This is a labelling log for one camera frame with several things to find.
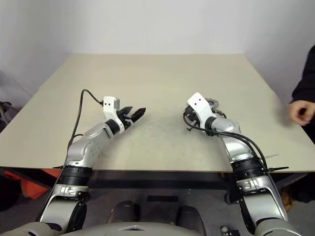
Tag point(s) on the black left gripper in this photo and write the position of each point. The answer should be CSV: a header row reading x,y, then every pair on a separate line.
x,y
125,121

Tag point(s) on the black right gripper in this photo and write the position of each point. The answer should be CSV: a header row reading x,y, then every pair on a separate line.
x,y
190,118

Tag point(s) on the motor stator with copper windings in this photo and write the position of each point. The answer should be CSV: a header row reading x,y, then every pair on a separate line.
x,y
219,113

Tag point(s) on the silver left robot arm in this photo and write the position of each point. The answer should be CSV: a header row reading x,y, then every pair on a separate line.
x,y
81,150

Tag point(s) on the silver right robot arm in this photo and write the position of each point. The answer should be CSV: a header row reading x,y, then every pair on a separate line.
x,y
231,145

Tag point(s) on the person's bare hand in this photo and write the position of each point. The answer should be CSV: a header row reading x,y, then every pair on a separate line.
x,y
301,111

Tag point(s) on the dark rounded glossy shape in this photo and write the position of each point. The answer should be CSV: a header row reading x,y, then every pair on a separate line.
x,y
125,211
190,214

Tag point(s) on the small white ball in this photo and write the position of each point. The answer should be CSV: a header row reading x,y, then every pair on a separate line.
x,y
223,229

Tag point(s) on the grey robot torso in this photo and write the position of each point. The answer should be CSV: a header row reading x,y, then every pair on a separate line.
x,y
137,231

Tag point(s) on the small black box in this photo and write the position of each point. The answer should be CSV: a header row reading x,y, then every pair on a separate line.
x,y
233,232

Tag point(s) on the person's dark jacket sleeve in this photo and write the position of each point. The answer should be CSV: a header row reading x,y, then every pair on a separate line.
x,y
306,73

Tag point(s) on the orange fabric bag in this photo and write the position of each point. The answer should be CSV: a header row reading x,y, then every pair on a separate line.
x,y
32,189

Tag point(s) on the dark metal stand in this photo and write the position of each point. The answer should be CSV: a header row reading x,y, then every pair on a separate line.
x,y
3,109

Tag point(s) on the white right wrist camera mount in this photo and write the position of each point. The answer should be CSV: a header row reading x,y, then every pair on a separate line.
x,y
199,105

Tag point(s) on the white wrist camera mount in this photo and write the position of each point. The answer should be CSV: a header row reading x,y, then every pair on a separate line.
x,y
199,105
109,104

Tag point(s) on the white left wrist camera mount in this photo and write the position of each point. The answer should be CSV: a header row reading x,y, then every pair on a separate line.
x,y
109,104

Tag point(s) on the black metal table frame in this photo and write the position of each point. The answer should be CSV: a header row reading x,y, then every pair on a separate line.
x,y
157,182

